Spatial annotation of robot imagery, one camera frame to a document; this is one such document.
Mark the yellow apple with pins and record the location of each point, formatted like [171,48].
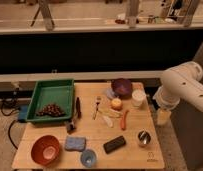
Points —
[116,104]

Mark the pile of brown nuts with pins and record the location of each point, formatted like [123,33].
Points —
[52,110]

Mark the purple bowl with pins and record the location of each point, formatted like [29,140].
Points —
[122,87]

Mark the small metal cup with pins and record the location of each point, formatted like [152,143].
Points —
[144,138]

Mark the yellow banana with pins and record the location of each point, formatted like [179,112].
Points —
[110,113]

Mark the blue folded towel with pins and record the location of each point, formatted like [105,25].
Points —
[75,143]

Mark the fork with yellow handle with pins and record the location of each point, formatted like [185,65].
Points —
[98,100]

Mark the small blue cup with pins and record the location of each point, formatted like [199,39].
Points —
[88,158]

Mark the white plastic spoon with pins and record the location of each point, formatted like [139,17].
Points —
[108,121]

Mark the white plastic cup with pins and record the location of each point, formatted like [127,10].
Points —
[138,97]

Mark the red bowl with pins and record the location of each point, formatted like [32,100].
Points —
[45,150]

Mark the orange carrot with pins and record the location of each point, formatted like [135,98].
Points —
[123,120]

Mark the dark marker pen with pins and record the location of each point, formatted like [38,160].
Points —
[78,107]

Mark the black rectangular block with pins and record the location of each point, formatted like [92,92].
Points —
[114,144]

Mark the green plastic tray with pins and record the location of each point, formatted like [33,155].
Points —
[50,93]

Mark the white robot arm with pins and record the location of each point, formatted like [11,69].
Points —
[181,82]

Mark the blue power box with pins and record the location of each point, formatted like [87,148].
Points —
[23,113]

